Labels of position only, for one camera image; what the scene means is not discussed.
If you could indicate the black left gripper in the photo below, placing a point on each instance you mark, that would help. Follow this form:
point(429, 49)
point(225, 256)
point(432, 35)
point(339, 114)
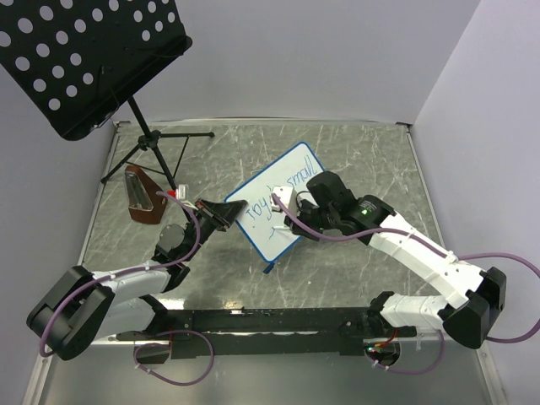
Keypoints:
point(221, 215)

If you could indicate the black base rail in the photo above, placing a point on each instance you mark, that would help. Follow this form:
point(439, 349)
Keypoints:
point(269, 331)

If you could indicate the brown wooden metronome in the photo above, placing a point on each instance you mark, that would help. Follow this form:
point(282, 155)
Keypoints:
point(145, 206)

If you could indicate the blue framed whiteboard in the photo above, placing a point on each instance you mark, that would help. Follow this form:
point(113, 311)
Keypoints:
point(292, 168)

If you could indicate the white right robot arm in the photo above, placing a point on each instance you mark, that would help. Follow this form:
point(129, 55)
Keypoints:
point(470, 298)

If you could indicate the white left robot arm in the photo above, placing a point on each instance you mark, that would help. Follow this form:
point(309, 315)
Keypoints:
point(83, 306)

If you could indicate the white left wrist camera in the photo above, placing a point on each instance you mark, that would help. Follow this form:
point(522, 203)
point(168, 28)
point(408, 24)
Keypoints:
point(180, 192)

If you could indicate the blue marker cap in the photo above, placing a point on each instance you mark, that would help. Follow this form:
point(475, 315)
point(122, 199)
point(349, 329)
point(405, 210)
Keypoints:
point(268, 268)

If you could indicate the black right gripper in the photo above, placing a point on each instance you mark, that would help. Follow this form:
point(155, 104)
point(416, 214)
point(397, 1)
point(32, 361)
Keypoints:
point(297, 229)

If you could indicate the black perforated music stand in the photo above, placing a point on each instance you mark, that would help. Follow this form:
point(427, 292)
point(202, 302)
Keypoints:
point(80, 61)

